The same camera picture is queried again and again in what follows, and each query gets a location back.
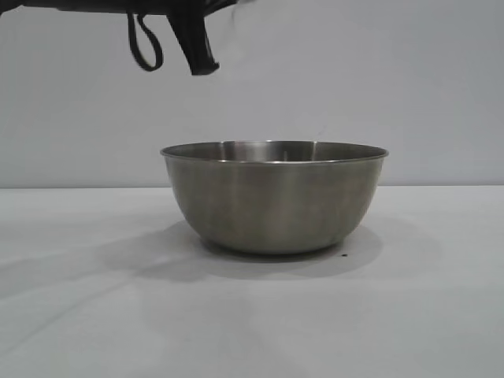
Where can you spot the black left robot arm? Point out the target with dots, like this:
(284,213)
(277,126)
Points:
(59,6)

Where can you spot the stainless steel mixing bowl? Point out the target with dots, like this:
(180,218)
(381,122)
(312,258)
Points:
(271,201)

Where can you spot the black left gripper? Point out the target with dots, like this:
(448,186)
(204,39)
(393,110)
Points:
(193,35)

